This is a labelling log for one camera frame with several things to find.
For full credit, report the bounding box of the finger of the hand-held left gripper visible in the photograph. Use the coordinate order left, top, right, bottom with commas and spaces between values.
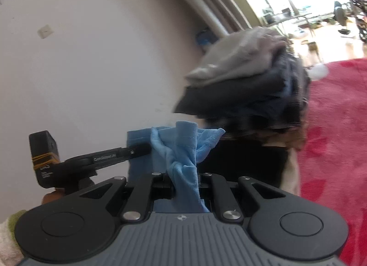
126, 144, 152, 160

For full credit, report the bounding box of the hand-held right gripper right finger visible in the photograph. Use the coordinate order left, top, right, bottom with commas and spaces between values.
199, 172, 288, 223

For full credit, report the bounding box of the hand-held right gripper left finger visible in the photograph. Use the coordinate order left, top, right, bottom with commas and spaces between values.
79, 172, 175, 223

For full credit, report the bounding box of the light blue garment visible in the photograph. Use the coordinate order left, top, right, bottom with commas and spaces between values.
126, 121, 226, 213

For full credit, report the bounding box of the stack of folded clothes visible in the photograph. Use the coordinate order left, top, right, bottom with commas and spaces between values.
172, 25, 311, 152

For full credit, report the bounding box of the person's left hand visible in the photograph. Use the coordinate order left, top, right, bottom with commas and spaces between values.
42, 189, 67, 205

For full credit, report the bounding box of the black cloth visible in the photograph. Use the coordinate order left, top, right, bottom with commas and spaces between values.
198, 137, 289, 189

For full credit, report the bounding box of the beige cloth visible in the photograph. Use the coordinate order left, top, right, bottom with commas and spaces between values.
279, 148, 301, 196

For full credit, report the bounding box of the small blue object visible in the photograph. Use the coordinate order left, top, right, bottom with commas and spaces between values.
196, 28, 215, 47

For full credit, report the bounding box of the pink printed blanket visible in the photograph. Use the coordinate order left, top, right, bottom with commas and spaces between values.
298, 57, 367, 266

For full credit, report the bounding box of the white round object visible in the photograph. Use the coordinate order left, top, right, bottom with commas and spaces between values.
308, 64, 329, 80

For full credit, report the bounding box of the background folding table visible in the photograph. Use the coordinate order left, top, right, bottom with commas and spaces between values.
262, 8, 313, 37

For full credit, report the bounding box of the wall socket plate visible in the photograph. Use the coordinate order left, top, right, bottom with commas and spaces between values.
37, 25, 55, 39

